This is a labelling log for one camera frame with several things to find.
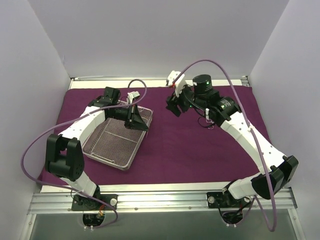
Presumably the metal mesh tray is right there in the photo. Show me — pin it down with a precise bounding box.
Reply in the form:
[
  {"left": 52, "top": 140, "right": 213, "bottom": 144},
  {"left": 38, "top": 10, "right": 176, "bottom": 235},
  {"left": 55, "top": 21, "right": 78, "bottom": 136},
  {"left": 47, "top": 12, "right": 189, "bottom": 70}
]
[{"left": 79, "top": 106, "right": 153, "bottom": 171}]

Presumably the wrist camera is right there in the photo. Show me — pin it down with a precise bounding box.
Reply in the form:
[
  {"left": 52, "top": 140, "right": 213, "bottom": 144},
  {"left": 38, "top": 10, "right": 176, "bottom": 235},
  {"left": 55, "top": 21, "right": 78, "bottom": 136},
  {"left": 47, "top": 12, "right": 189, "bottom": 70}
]
[
  {"left": 127, "top": 91, "right": 140, "bottom": 103},
  {"left": 166, "top": 70, "right": 187, "bottom": 97}
]

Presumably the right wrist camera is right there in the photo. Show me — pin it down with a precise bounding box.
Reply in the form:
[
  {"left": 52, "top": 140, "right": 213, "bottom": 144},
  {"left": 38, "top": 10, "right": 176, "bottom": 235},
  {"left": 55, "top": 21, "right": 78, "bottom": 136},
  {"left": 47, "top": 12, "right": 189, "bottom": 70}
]
[{"left": 166, "top": 70, "right": 187, "bottom": 97}]

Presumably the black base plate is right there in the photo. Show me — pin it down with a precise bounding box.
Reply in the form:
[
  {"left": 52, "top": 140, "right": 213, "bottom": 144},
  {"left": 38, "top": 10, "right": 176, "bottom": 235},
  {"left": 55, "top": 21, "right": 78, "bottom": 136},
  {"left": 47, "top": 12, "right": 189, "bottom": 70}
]
[
  {"left": 71, "top": 194, "right": 118, "bottom": 211},
  {"left": 206, "top": 191, "right": 251, "bottom": 209}
]

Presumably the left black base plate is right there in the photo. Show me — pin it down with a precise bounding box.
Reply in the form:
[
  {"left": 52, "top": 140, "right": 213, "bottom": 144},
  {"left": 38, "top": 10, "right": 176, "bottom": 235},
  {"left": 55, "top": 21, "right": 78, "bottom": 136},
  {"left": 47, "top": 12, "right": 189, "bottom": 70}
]
[{"left": 71, "top": 194, "right": 118, "bottom": 211}]

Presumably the front aluminium rail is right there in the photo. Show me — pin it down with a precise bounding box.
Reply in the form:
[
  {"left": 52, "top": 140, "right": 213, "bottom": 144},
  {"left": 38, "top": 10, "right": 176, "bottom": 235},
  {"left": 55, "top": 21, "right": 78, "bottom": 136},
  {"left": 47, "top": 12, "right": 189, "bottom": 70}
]
[{"left": 27, "top": 187, "right": 298, "bottom": 214}]

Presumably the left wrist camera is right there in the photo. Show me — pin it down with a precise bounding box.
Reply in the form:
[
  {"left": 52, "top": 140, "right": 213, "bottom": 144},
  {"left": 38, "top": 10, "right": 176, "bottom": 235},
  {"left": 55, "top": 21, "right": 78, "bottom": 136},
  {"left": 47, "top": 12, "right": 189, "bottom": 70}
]
[{"left": 127, "top": 91, "right": 140, "bottom": 103}]

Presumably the purple cloth wrap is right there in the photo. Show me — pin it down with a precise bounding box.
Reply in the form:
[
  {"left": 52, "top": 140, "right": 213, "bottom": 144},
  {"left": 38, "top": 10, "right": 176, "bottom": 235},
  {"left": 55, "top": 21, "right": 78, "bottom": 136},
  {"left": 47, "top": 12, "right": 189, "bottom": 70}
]
[{"left": 35, "top": 84, "right": 283, "bottom": 187}]

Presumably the aluminium rail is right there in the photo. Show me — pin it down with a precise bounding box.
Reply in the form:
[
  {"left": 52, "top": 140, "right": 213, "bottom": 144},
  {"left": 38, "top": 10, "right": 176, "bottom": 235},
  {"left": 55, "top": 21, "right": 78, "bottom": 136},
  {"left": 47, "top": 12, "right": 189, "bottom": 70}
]
[
  {"left": 27, "top": 187, "right": 298, "bottom": 214},
  {"left": 240, "top": 75, "right": 250, "bottom": 87}
]

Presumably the right side aluminium rail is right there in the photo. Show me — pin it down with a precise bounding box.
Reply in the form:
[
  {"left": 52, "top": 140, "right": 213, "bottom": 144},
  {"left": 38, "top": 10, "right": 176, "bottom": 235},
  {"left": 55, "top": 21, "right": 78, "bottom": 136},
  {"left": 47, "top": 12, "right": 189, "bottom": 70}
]
[{"left": 240, "top": 75, "right": 250, "bottom": 87}]

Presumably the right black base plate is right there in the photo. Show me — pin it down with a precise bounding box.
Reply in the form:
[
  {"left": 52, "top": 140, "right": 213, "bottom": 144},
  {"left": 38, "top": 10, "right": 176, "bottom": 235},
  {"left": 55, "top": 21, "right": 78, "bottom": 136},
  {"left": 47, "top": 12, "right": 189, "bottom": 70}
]
[{"left": 206, "top": 191, "right": 251, "bottom": 209}]

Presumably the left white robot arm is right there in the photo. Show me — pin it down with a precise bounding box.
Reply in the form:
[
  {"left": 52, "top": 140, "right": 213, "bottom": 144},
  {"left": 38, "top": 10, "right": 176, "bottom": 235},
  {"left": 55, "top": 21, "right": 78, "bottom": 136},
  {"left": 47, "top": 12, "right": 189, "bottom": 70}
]
[{"left": 44, "top": 100, "right": 149, "bottom": 210}]

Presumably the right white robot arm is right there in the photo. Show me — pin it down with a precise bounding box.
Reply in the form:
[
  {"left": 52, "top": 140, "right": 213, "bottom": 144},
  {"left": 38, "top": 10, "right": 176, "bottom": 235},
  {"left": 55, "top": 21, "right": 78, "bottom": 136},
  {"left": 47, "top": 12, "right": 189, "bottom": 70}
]
[{"left": 166, "top": 85, "right": 299, "bottom": 207}]

